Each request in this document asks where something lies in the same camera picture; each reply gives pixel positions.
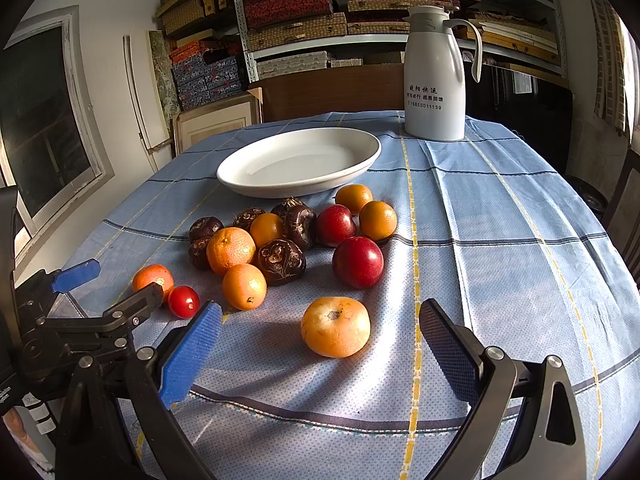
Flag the red cherry tomato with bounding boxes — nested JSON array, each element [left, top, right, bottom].
[[167, 286, 201, 320]]

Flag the dark water chestnut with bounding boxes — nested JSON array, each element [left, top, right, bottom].
[[257, 238, 306, 285], [233, 207, 265, 231], [188, 217, 224, 244], [271, 197, 306, 220], [284, 205, 317, 252], [188, 237, 210, 271]]

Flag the orange tangerine front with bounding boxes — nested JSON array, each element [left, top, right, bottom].
[[222, 263, 267, 311]]

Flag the large orange tangerine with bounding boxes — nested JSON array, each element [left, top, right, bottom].
[[206, 226, 256, 275]]

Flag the large yellow-orange persimmon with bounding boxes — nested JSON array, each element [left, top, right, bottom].
[[300, 297, 371, 359]]

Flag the dark water chestnut front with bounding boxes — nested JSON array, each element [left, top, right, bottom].
[[257, 238, 306, 285]]

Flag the small orange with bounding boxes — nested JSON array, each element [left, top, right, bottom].
[[250, 212, 284, 248]]

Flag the orange kumquat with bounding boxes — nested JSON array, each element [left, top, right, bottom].
[[359, 200, 397, 242], [334, 183, 373, 216]]

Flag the small red plum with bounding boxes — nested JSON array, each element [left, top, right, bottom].
[[316, 204, 357, 247]]

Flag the orange kumquat top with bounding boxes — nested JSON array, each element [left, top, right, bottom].
[[334, 183, 373, 216]]

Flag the dark water chestnut back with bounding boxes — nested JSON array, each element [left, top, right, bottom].
[[271, 197, 306, 220]]

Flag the beige framed panel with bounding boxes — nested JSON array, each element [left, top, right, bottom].
[[172, 88, 264, 155]]

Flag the white oval plate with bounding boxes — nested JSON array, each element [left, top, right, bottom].
[[216, 127, 382, 198]]

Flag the stack of patterned boxes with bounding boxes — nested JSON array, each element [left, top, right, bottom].
[[169, 37, 247, 112]]

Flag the brown wooden cabinet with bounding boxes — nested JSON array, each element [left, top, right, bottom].
[[250, 64, 404, 122]]

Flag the white thermos jug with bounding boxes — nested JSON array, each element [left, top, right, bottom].
[[404, 6, 483, 142]]

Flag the metal storage shelf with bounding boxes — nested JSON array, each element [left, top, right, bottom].
[[233, 0, 566, 82]]

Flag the window with white frame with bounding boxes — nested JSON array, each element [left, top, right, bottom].
[[1, 6, 114, 262]]

